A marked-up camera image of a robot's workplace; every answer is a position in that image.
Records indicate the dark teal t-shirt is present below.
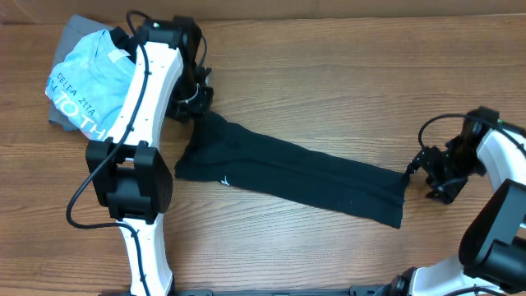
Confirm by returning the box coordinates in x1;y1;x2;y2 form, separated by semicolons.
175;113;408;229

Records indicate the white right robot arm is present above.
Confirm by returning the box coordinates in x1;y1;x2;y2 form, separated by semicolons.
367;114;525;296

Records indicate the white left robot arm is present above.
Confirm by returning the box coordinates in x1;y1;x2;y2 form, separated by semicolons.
85;16;214;295

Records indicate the black folded garment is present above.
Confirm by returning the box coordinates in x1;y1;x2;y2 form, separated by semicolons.
109;26;138;63

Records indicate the light blue printed t-shirt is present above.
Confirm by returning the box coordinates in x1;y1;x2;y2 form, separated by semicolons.
45;30;135;141

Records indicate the grey folded garment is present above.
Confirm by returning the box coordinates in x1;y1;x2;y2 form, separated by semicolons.
48;14;113;132

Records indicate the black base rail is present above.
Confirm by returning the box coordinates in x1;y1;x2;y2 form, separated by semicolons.
173;284;385;296

